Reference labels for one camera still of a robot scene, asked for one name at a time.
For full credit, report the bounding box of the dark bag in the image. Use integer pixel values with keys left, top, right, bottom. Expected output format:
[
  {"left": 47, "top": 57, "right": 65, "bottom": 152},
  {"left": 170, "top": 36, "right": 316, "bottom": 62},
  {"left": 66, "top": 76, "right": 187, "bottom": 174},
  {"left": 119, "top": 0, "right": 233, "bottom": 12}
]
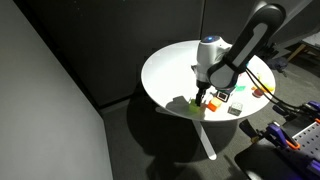
[{"left": 265, "top": 55, "right": 288, "bottom": 74}]

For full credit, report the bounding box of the purple clamp with orange tip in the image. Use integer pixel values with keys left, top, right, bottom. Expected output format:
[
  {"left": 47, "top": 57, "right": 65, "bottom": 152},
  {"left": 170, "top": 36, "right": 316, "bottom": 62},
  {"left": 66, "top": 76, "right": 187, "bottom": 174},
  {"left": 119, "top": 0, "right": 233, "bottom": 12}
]
[{"left": 267, "top": 121, "right": 302, "bottom": 151}]

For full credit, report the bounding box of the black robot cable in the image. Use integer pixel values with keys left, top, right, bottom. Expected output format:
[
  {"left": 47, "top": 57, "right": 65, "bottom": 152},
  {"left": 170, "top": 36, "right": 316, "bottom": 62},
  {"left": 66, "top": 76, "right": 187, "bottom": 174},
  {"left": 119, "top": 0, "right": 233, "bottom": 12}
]
[{"left": 244, "top": 65, "right": 303, "bottom": 114}]

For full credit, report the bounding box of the teal green building block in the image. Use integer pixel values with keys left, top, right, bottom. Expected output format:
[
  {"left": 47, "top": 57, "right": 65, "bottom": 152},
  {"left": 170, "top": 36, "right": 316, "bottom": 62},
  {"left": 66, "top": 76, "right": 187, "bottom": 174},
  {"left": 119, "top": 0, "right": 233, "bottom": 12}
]
[{"left": 234, "top": 84, "right": 247, "bottom": 93}]

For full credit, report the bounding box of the dark red plum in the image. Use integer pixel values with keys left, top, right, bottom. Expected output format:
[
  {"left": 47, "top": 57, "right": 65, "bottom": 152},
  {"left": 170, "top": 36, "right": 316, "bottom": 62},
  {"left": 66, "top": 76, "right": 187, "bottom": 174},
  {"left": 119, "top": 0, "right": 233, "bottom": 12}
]
[{"left": 251, "top": 87, "right": 265, "bottom": 99}]

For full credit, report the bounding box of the wooden bench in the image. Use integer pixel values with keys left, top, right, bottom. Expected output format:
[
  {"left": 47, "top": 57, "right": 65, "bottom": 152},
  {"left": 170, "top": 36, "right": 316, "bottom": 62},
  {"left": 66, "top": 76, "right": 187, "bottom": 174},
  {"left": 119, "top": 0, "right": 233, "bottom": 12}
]
[{"left": 285, "top": 31, "right": 320, "bottom": 63}]

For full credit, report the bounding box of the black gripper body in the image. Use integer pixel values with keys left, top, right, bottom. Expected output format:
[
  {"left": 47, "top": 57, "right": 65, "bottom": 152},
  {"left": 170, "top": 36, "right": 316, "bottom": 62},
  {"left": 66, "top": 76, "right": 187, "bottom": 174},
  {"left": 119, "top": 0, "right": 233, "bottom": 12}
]
[{"left": 195, "top": 78, "right": 212, "bottom": 91}]

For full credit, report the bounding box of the black handled clamp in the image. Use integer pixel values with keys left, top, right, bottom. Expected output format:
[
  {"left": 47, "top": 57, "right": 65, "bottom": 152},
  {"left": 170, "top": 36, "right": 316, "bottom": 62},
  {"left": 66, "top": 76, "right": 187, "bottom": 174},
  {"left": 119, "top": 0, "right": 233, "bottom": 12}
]
[{"left": 238, "top": 118, "right": 268, "bottom": 144}]

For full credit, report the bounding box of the grey building block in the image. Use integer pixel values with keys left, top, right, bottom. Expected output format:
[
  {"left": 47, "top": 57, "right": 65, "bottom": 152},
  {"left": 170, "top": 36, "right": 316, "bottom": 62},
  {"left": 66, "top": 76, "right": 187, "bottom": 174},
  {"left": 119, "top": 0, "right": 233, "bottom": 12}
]
[{"left": 227, "top": 101, "right": 244, "bottom": 117}]

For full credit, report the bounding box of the white table leg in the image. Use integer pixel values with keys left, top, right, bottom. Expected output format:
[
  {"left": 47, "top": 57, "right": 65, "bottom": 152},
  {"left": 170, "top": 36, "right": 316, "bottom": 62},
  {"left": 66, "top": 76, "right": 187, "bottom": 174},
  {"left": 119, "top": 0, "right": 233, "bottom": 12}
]
[{"left": 156, "top": 106, "right": 218, "bottom": 161}]

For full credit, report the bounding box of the light green building block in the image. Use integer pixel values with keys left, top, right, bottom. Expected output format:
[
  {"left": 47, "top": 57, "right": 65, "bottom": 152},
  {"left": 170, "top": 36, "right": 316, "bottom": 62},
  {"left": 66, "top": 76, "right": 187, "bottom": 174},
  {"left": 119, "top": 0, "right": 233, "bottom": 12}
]
[{"left": 187, "top": 98, "right": 201, "bottom": 113}]

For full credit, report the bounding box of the black fabric cube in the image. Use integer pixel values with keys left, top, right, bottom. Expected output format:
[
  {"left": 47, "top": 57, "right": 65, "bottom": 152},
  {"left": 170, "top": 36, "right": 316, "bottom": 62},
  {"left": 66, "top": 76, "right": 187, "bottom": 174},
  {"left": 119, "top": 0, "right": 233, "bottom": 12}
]
[{"left": 215, "top": 88, "right": 235, "bottom": 103}]

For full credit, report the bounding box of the perforated metal plate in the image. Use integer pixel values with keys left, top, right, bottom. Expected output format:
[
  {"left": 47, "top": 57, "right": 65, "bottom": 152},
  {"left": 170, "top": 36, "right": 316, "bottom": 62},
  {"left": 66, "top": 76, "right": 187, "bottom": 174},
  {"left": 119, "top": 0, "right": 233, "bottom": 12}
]
[{"left": 292, "top": 121, "right": 320, "bottom": 148}]

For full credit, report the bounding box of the black spring clamp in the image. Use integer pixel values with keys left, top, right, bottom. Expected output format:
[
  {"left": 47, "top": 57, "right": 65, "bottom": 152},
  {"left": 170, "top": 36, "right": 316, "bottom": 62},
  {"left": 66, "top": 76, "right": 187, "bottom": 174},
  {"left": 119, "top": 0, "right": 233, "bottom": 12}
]
[{"left": 272, "top": 102, "right": 303, "bottom": 122}]

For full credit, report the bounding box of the orange building block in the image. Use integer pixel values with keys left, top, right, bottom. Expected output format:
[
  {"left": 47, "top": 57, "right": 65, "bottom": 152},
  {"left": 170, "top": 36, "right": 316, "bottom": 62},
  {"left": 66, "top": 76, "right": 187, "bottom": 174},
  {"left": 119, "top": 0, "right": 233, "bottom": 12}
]
[{"left": 206, "top": 96, "right": 223, "bottom": 112}]

